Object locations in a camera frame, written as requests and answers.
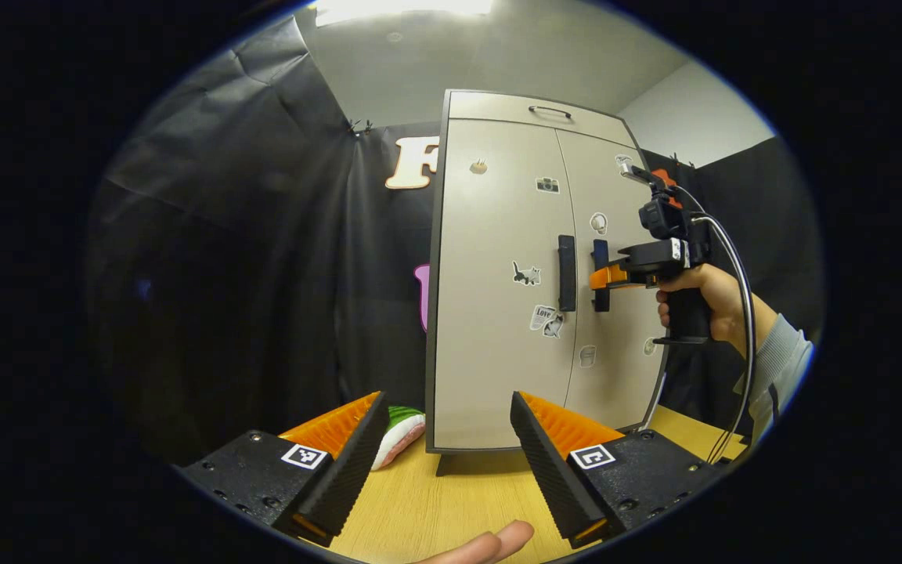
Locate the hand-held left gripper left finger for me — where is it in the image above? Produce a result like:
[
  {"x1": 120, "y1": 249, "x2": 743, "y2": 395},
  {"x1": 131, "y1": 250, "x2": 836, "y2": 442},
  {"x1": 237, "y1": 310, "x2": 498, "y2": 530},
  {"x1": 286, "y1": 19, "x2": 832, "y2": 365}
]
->
[{"x1": 181, "y1": 390, "x2": 391, "y2": 548}]

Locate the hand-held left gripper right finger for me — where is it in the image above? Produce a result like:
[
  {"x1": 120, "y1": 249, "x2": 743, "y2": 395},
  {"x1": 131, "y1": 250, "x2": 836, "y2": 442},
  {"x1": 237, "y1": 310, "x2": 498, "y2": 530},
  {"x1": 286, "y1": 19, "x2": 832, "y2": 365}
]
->
[{"x1": 509, "y1": 390, "x2": 734, "y2": 549}]

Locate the black door handle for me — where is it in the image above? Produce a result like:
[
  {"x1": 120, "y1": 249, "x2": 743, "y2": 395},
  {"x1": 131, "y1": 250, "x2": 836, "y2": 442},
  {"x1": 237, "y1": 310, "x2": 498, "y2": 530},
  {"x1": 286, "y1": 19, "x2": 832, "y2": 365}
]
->
[
  {"x1": 557, "y1": 234, "x2": 578, "y2": 313},
  {"x1": 592, "y1": 239, "x2": 611, "y2": 313}
]

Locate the beige door with bucket sticker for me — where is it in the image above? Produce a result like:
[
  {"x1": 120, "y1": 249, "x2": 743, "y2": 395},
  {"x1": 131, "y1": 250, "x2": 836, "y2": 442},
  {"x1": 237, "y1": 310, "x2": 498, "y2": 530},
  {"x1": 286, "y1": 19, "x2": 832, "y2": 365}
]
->
[{"x1": 555, "y1": 129, "x2": 669, "y2": 432}]

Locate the beige door with camera sticker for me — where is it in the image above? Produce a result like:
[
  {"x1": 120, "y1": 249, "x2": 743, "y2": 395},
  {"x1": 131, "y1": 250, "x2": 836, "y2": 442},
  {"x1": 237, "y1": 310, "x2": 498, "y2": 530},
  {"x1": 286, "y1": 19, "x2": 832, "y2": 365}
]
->
[{"x1": 434, "y1": 117, "x2": 581, "y2": 451}]

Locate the beige double-door shoe cabinet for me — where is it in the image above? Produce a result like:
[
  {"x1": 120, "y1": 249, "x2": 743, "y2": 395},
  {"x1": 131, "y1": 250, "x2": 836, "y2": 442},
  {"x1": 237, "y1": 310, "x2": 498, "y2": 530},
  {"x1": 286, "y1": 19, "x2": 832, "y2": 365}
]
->
[{"x1": 425, "y1": 89, "x2": 675, "y2": 476}]

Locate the beige cabinet drawer front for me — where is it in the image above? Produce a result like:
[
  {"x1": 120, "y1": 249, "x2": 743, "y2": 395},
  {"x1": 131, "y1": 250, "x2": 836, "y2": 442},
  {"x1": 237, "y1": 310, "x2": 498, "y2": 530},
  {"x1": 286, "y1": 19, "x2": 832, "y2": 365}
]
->
[{"x1": 448, "y1": 91, "x2": 638, "y2": 147}]

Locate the watermelon plush toy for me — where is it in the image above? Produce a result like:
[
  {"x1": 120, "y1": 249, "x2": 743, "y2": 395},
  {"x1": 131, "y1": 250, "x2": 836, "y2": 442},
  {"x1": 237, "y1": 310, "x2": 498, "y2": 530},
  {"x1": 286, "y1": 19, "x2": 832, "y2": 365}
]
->
[{"x1": 371, "y1": 405, "x2": 426, "y2": 472}]

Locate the black backdrop cloth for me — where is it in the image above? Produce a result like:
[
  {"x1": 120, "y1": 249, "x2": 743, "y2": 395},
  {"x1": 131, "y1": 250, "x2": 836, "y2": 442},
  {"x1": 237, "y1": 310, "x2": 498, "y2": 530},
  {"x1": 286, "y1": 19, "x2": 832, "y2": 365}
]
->
[{"x1": 83, "y1": 16, "x2": 824, "y2": 471}]

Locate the ceiling light panel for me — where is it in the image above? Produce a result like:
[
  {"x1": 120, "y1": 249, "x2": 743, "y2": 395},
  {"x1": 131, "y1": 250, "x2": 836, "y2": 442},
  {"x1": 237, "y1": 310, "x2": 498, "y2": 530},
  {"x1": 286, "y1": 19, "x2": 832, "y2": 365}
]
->
[{"x1": 314, "y1": 0, "x2": 493, "y2": 27}]

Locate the black cable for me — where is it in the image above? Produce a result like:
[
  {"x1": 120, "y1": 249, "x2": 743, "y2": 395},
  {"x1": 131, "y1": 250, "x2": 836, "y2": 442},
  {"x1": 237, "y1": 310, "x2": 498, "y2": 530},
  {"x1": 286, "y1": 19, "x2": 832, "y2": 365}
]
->
[{"x1": 670, "y1": 184, "x2": 749, "y2": 463}]

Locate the grey cable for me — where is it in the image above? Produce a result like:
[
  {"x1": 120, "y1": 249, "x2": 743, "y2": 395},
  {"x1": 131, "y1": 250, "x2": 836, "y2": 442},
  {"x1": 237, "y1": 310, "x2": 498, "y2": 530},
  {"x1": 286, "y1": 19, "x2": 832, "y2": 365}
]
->
[{"x1": 690, "y1": 215, "x2": 757, "y2": 463}]

